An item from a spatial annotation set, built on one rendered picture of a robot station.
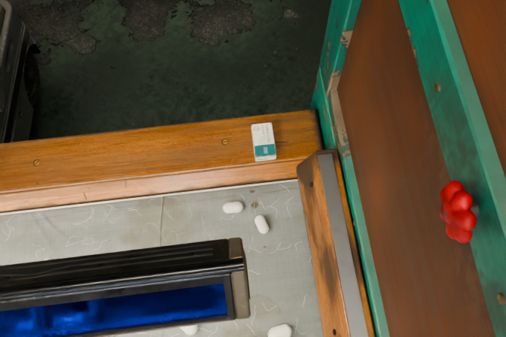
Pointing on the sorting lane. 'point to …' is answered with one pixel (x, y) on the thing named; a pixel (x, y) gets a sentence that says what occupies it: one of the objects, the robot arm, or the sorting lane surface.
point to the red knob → (458, 211)
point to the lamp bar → (126, 291)
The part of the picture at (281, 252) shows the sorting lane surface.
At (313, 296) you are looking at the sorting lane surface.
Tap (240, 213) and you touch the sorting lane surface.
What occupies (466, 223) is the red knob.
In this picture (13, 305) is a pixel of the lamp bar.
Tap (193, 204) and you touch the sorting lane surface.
